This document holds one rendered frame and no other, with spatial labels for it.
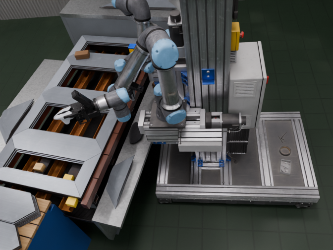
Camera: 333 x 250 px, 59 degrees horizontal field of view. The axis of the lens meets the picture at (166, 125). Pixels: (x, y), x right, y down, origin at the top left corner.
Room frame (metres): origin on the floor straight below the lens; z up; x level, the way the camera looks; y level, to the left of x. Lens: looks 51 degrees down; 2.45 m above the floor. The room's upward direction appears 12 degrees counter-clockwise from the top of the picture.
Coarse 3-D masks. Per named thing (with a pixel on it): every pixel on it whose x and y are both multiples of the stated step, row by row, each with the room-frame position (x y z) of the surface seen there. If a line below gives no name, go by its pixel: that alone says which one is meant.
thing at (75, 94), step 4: (72, 92) 1.02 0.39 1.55; (76, 92) 1.02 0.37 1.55; (72, 96) 1.00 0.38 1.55; (76, 96) 1.00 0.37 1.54; (80, 96) 1.01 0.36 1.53; (84, 96) 1.03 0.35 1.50; (76, 100) 0.99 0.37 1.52; (80, 100) 1.00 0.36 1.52; (84, 100) 1.00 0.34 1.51; (88, 100) 1.02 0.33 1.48; (84, 104) 1.00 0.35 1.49; (88, 104) 1.00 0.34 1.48; (92, 104) 1.01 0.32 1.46
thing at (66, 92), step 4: (64, 88) 1.89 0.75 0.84; (68, 88) 1.88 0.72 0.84; (72, 88) 1.87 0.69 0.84; (64, 92) 1.84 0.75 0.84; (68, 92) 1.83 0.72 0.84; (60, 96) 1.80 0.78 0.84; (64, 96) 1.79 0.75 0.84; (56, 100) 1.77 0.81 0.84; (60, 100) 1.76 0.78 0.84; (64, 100) 1.75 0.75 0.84
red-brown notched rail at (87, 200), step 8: (144, 72) 1.89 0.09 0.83; (144, 80) 1.85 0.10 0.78; (136, 96) 1.67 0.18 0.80; (128, 104) 1.58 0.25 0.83; (120, 128) 1.36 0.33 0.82; (112, 136) 1.30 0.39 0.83; (120, 136) 1.33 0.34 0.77; (112, 144) 1.23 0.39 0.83; (104, 152) 1.18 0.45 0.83; (112, 152) 1.20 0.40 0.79; (104, 160) 1.12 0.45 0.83; (104, 168) 1.07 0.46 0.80; (96, 176) 1.01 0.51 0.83; (96, 184) 0.96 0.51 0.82; (88, 192) 0.91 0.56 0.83; (96, 192) 0.93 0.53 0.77; (88, 200) 0.86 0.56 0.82; (88, 208) 0.83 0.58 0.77
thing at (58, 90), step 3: (57, 87) 1.92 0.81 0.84; (60, 87) 1.91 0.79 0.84; (63, 87) 1.90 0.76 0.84; (54, 90) 1.89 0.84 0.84; (57, 90) 1.88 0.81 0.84; (60, 90) 1.88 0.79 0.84; (54, 93) 1.86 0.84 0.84; (57, 93) 1.85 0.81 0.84; (60, 93) 1.84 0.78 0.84; (51, 96) 1.83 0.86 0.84; (54, 96) 1.82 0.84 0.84; (57, 96) 1.81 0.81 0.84; (48, 99) 1.80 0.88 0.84; (51, 99) 1.79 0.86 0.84; (54, 99) 1.79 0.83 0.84; (48, 102) 1.77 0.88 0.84; (51, 102) 1.76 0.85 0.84; (54, 102) 1.75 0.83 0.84
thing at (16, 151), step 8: (64, 80) 2.02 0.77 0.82; (136, 80) 1.82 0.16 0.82; (48, 104) 1.76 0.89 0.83; (56, 104) 1.73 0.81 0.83; (40, 112) 1.69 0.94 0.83; (104, 112) 1.55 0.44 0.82; (32, 128) 1.54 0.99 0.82; (80, 136) 1.36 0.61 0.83; (16, 152) 1.35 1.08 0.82; (24, 152) 1.33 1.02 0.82; (32, 152) 1.31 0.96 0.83; (8, 160) 1.29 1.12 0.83; (64, 160) 1.19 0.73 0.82; (72, 160) 1.17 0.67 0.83; (80, 160) 1.15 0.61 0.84; (96, 168) 1.08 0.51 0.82; (48, 176) 1.09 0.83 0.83; (16, 184) 1.08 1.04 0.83; (88, 184) 0.97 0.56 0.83; (56, 192) 0.95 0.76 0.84
